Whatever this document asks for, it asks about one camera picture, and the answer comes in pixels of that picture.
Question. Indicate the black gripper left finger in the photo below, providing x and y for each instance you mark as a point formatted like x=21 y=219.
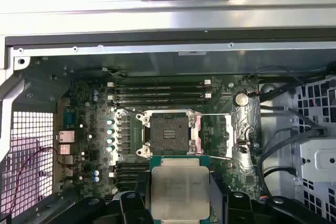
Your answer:
x=143 y=203

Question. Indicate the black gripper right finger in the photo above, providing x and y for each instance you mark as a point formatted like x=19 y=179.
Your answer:
x=219 y=203

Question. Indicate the CPU with silver top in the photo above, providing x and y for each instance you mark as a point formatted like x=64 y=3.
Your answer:
x=179 y=190

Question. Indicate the metal socket cover frame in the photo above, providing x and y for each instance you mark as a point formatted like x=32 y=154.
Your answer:
x=229 y=134

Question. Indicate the black RAM slot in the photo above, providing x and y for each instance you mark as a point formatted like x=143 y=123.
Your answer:
x=131 y=170
x=157 y=95
x=131 y=180
x=157 y=101
x=157 y=90
x=157 y=84
x=131 y=175
x=131 y=165

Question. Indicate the CPU socket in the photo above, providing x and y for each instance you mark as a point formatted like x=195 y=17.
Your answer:
x=169 y=134

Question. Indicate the green motherboard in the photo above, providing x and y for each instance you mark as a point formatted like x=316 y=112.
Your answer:
x=236 y=166

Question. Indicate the blue round capacitor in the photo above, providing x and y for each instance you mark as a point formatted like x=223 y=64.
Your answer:
x=95 y=98
x=96 y=172
x=96 y=179
x=95 y=92

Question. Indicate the silver round capacitor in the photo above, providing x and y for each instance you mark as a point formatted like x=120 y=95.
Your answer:
x=110 y=140
x=110 y=148
x=110 y=122
x=110 y=131

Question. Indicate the silver rear port block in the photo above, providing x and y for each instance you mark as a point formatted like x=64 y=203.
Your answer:
x=65 y=149
x=67 y=166
x=65 y=136

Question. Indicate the round coin battery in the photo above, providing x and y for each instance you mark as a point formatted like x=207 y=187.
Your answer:
x=241 y=99

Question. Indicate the blue serial port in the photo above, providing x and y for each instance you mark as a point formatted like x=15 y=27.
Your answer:
x=69 y=119

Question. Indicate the silver perforated drive cage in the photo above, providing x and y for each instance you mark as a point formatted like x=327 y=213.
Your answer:
x=323 y=155

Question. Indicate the black open PC case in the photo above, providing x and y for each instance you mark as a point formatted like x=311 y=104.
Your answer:
x=157 y=41

